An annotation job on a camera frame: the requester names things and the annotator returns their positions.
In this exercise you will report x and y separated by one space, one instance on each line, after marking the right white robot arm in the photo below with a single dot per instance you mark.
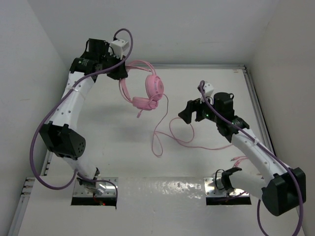
281 189

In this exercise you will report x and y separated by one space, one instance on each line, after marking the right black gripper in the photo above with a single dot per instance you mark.
192 105

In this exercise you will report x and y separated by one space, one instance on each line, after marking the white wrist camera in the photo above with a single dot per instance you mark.
207 88
117 47

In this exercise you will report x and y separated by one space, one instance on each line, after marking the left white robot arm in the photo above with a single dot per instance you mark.
58 130

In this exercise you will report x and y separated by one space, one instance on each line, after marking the pink headphones with cable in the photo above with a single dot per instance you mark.
155 92

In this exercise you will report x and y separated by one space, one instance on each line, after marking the aluminium table frame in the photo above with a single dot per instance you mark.
119 143

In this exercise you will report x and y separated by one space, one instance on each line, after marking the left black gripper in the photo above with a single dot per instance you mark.
119 73

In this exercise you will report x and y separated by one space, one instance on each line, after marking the metal base plate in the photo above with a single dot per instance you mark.
214 188
83 188

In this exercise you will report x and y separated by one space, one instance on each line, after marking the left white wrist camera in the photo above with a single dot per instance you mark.
117 47

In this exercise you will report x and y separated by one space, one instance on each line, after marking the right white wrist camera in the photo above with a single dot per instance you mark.
207 88

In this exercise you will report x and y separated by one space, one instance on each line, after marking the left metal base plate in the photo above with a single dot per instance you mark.
83 188

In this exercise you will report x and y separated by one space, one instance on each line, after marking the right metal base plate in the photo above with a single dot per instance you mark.
214 188

